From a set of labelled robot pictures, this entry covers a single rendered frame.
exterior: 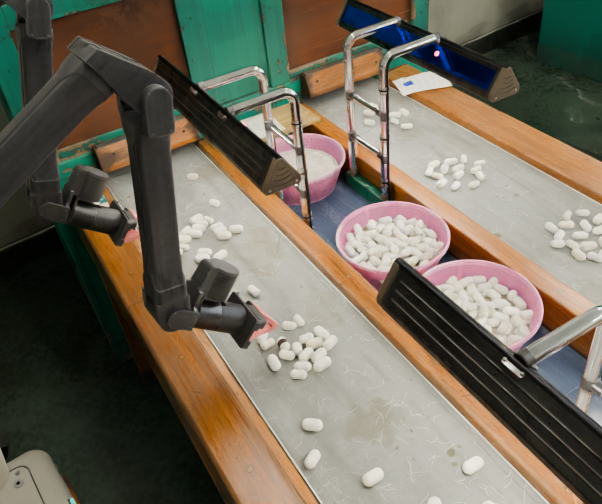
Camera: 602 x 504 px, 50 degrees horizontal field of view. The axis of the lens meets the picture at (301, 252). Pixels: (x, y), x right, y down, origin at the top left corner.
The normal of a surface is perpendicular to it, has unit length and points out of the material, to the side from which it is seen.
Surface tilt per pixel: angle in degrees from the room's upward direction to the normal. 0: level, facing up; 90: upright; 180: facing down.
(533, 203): 0
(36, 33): 84
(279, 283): 0
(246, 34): 90
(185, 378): 0
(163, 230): 88
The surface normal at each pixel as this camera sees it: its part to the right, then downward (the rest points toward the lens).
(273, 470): -0.10, -0.76
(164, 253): 0.53, 0.47
